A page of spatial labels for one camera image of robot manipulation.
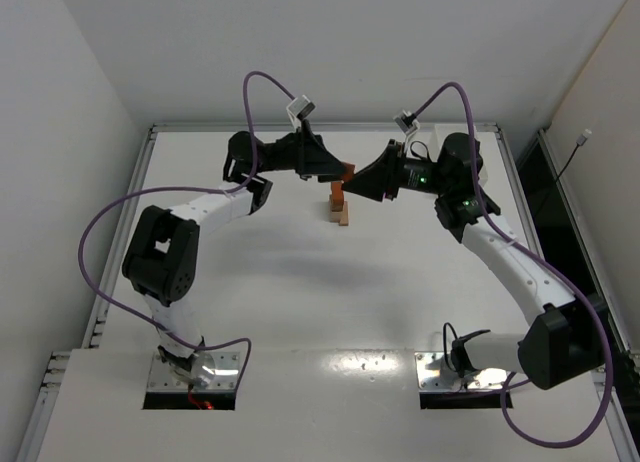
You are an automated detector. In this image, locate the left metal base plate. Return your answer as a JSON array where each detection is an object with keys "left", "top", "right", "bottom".
[{"left": 146, "top": 351, "right": 240, "bottom": 394}]

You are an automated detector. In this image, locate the black cable with white plug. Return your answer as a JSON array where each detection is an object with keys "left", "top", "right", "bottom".
[{"left": 529, "top": 128, "right": 593, "bottom": 223}]

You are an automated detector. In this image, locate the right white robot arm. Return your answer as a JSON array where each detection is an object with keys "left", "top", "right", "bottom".
[{"left": 343, "top": 132, "right": 606, "bottom": 390}]

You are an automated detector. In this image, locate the metal base plate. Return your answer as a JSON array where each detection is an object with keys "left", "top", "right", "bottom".
[
  {"left": 146, "top": 351, "right": 240, "bottom": 394},
  {"left": 414, "top": 351, "right": 507, "bottom": 395}
]

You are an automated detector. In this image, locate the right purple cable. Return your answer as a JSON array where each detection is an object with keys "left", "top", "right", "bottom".
[{"left": 409, "top": 81, "right": 615, "bottom": 449}]

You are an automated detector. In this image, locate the reddish arch wood block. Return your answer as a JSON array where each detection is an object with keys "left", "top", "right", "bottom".
[{"left": 331, "top": 180, "right": 345, "bottom": 210}]

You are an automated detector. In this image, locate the dark red wedge block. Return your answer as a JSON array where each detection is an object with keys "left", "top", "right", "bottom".
[{"left": 341, "top": 162, "right": 355, "bottom": 182}]

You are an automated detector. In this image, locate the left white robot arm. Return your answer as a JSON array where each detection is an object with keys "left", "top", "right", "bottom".
[{"left": 122, "top": 122, "right": 354, "bottom": 388}]

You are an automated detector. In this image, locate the white perforated plastic box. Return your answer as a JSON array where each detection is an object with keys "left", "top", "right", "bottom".
[{"left": 427, "top": 123, "right": 488, "bottom": 188}]

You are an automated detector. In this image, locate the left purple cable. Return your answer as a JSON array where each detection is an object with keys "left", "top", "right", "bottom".
[{"left": 78, "top": 70, "right": 301, "bottom": 389}]

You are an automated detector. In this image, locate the light long wood block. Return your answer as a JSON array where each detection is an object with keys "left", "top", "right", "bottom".
[
  {"left": 329, "top": 202, "right": 342, "bottom": 223},
  {"left": 334, "top": 202, "right": 349, "bottom": 227}
]

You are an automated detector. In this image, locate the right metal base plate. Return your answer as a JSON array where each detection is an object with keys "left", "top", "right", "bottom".
[{"left": 414, "top": 351, "right": 507, "bottom": 395}]

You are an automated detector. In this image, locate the purple cable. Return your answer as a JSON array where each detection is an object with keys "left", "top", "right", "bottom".
[
  {"left": 78, "top": 70, "right": 301, "bottom": 389},
  {"left": 409, "top": 81, "right": 615, "bottom": 449}
]

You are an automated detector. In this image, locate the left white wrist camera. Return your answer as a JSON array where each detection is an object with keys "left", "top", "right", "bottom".
[{"left": 286, "top": 95, "right": 316, "bottom": 130}]

